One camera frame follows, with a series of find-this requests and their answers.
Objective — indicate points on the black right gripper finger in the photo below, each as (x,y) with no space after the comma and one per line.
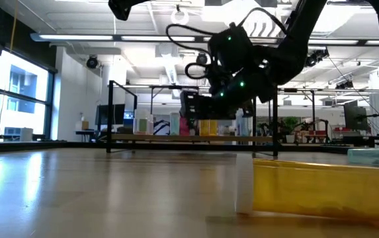
(243,109)
(189,104)

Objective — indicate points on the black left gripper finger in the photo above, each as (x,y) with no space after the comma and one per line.
(121,10)

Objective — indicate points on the pale blue bottle white cap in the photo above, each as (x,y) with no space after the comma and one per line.
(243,124)

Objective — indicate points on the red pill bottle white cap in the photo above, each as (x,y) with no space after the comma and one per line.
(184,128)

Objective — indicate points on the teal pill bottle white cap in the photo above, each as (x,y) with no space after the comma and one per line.
(175,125)

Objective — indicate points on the orange pill bottle white cap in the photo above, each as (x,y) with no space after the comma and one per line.
(203,128)
(213,128)
(324,191)

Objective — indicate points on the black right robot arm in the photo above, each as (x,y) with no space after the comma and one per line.
(295,49)

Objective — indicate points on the wooden shelf black metal legs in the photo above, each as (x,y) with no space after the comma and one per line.
(162,137)

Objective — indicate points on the black ceiling spotlight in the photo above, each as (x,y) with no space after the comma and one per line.
(201,59)
(92,62)
(316,57)

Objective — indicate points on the potted green plant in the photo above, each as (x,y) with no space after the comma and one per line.
(291,125)

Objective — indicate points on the black monitor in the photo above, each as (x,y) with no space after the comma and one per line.
(354,117)
(109,114)

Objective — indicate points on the blue pill bottle white cap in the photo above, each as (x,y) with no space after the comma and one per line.
(374,157)

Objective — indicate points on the black station frame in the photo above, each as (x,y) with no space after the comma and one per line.
(176,87)

